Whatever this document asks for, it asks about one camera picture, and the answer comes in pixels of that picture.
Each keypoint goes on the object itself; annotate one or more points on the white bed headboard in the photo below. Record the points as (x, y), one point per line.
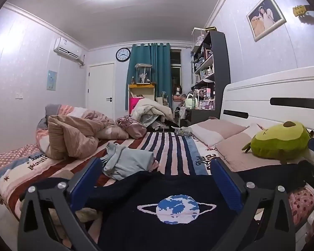
(264, 96)

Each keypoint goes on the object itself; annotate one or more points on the light blue garment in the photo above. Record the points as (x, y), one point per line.
(125, 160)

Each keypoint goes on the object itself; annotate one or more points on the white door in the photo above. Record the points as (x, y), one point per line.
(100, 91)

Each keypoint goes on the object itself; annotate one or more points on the green avocado plush toy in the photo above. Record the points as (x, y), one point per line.
(280, 142)

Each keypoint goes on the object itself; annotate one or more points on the dark tall bookshelf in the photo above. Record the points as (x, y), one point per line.
(219, 73)

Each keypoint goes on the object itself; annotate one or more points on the glass display case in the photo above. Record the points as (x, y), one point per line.
(143, 73)

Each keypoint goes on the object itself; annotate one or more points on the green bottle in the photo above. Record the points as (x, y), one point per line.
(194, 103)

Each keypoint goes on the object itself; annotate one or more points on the mannequin head with wig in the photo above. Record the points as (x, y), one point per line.
(178, 91)

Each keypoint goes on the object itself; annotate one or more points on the white light switch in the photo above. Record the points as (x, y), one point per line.
(19, 95)

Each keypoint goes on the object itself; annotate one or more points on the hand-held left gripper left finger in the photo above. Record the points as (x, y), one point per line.
(85, 181)

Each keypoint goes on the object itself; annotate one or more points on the navy planet print sweater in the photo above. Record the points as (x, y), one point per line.
(172, 214)

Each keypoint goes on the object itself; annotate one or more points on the printed bed sheet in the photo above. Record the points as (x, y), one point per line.
(18, 172)

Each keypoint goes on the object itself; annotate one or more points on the pink strawberry print cloth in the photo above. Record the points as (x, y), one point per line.
(302, 204)

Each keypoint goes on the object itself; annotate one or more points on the beige duvet pile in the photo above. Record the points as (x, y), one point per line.
(150, 109)

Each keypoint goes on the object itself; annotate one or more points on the pink white pillow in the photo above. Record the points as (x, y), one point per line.
(217, 132)

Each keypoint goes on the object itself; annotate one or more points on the plain pink pillow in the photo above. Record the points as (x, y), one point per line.
(240, 154)

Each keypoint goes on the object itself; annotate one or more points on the white air conditioner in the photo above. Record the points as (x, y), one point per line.
(68, 49)

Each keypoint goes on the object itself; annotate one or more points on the yellow cabinet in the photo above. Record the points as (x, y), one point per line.
(142, 90)

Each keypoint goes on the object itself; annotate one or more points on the window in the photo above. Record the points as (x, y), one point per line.
(175, 70)

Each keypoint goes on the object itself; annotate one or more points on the teal curtain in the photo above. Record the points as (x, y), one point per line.
(161, 68)

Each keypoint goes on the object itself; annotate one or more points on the pink crumpled quilt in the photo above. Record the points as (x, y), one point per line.
(73, 133)

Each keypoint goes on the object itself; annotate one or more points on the black wall clock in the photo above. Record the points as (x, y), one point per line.
(123, 55)

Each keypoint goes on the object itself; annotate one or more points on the pink bag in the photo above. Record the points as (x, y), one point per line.
(134, 104)

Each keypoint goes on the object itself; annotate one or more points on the small blue wall poster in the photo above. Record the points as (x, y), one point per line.
(51, 80)

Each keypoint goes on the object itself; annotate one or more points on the grey cloth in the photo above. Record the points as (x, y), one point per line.
(51, 109)

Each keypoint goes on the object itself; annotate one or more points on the pink satin cloth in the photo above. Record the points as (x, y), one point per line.
(132, 126)

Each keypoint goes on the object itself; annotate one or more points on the framed photo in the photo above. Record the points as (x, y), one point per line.
(265, 17)

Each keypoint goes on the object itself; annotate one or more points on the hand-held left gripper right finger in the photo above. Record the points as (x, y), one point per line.
(225, 185)

